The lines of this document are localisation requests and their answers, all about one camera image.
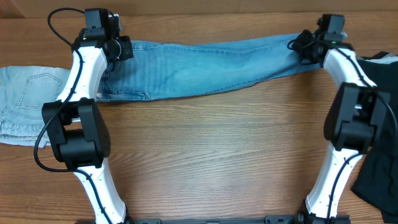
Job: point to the folded light blue jeans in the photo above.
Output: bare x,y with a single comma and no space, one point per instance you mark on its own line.
24,90

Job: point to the medium blue jeans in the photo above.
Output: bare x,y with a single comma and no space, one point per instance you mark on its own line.
161,71

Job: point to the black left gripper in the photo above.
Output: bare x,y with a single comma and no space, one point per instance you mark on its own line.
125,50

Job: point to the black cloth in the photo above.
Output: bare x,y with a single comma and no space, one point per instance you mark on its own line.
377,180

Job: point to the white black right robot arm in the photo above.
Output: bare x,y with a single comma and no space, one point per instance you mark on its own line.
353,123

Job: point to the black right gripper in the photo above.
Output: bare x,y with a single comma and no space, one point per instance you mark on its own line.
302,47

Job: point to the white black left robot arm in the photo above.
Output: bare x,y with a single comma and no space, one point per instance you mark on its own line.
76,129

